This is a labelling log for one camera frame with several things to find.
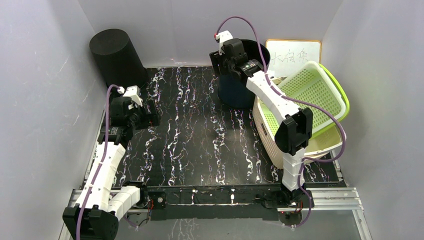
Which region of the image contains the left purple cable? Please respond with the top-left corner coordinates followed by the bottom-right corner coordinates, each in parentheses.
top-left (75, 84), bottom-right (125, 240)

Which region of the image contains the large black plastic bucket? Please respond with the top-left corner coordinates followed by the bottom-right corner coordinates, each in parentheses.
top-left (89, 28), bottom-right (149, 88)

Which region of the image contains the small whiteboard with writing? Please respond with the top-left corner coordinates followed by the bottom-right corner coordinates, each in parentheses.
top-left (265, 39), bottom-right (322, 77)

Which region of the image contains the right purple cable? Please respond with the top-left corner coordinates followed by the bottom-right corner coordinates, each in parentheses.
top-left (215, 16), bottom-right (347, 229)

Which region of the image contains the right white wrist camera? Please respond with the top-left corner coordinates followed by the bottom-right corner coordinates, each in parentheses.
top-left (214, 30), bottom-right (234, 55)

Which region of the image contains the beige perforated plastic basket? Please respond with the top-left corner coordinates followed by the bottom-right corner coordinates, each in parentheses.
top-left (251, 76), bottom-right (347, 170)

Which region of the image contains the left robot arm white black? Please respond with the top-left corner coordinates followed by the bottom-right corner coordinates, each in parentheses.
top-left (62, 96), bottom-right (161, 240)

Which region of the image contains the dark blue cylindrical bin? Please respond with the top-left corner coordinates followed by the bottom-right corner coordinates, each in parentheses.
top-left (217, 39), bottom-right (262, 110)

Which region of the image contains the aluminium frame rail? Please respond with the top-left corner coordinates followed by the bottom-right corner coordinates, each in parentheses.
top-left (59, 150), bottom-right (373, 240)

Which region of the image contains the purple cable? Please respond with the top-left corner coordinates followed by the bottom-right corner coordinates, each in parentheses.
top-left (215, 16), bottom-right (347, 229)
top-left (75, 84), bottom-right (125, 240)

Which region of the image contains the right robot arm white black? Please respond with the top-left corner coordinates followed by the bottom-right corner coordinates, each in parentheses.
top-left (209, 34), bottom-right (313, 207)

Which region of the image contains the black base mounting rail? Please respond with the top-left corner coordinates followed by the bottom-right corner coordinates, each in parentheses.
top-left (127, 183), bottom-right (315, 222)

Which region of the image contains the green perforated plastic basket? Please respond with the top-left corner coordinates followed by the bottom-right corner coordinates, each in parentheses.
top-left (259, 61), bottom-right (350, 139)

